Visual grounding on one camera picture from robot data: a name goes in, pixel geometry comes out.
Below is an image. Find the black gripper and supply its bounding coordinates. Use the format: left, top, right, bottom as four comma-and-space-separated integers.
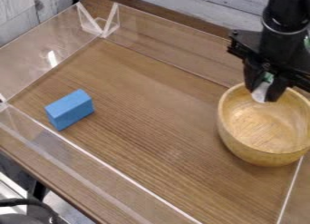
228, 22, 309, 102

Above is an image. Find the blue foam block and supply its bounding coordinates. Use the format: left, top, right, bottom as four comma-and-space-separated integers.
46, 89, 95, 131

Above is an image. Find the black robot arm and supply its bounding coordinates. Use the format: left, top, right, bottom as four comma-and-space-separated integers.
228, 0, 310, 102

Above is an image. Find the green white dry-erase marker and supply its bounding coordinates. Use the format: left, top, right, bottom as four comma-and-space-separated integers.
252, 36, 310, 103

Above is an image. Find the clear acrylic tray wall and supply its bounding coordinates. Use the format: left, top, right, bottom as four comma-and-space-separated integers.
0, 0, 310, 224

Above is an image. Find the black cable loop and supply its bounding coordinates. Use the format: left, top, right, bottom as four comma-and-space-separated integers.
0, 198, 59, 224

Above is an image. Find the brown wooden bowl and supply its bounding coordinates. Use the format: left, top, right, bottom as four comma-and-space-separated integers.
217, 83, 310, 167

